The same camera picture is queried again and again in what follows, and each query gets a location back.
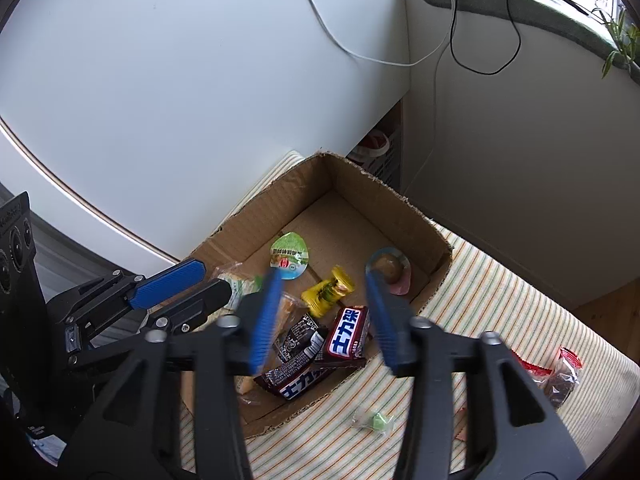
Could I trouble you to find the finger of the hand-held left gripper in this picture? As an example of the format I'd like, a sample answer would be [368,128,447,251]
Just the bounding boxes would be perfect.
[145,278,234,343]
[126,259,209,312]

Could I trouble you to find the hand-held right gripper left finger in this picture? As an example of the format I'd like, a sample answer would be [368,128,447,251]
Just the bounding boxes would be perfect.
[57,267,286,480]

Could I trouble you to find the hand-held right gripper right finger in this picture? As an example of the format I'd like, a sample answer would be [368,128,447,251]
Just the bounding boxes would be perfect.
[365,259,588,480]

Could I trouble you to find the dark chocolate bar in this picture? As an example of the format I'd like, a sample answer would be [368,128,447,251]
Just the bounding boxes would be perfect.
[254,312,332,403]
[320,306,374,369]

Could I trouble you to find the brown pudding cup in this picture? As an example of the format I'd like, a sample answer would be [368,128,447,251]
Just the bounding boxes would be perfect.
[366,246,414,297]

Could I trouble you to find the yellow candy packet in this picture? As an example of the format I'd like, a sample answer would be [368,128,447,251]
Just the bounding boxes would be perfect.
[301,266,356,319]

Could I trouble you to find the green jelly cup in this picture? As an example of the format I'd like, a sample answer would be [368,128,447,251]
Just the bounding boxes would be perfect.
[270,231,310,281]

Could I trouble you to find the brown cardboard box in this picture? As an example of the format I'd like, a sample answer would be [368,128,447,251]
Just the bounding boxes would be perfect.
[180,150,453,438]

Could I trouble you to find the sandwich cracker packet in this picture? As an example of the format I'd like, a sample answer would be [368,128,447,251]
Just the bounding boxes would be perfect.
[210,262,302,397]

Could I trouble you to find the small clear-wrapped candy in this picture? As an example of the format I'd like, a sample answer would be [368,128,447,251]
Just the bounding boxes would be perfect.
[351,408,394,434]

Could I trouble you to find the brown cake packet red ends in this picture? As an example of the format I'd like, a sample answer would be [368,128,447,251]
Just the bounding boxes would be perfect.
[512,352,556,386]
[542,346,584,409]

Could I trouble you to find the red white shoe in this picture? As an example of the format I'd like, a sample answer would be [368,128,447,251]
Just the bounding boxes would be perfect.
[356,129,392,157]

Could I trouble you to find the white wardrobe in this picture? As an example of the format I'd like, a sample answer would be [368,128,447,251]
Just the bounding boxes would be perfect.
[0,0,411,271]

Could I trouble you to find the green window sill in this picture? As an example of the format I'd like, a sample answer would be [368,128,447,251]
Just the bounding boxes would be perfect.
[420,0,640,77]

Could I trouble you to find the potted green plant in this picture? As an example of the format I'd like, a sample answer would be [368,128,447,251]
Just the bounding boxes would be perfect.
[595,0,640,80]

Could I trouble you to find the white cable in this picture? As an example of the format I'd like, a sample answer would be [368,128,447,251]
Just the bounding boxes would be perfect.
[291,0,457,68]

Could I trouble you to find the black cable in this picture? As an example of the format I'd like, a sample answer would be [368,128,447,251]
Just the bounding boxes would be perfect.
[450,0,592,77]

